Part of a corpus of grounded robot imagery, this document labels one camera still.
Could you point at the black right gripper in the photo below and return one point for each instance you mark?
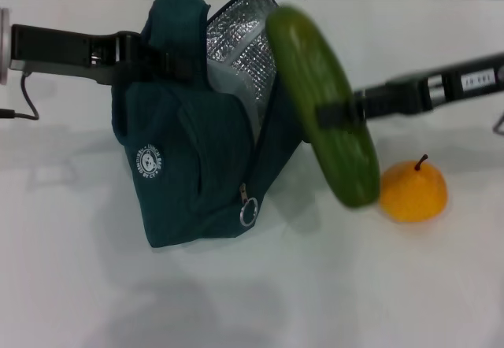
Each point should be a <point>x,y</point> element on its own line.
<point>433,86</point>

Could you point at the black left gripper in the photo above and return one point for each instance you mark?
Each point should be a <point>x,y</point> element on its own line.
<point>59,50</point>

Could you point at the green cucumber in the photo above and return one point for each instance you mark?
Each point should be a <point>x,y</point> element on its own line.
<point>311,72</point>

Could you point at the dark teal insulated lunch bag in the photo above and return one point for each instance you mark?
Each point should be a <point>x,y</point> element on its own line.
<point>189,159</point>

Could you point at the orange pear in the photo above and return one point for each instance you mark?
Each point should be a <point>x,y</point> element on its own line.
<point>413,194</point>

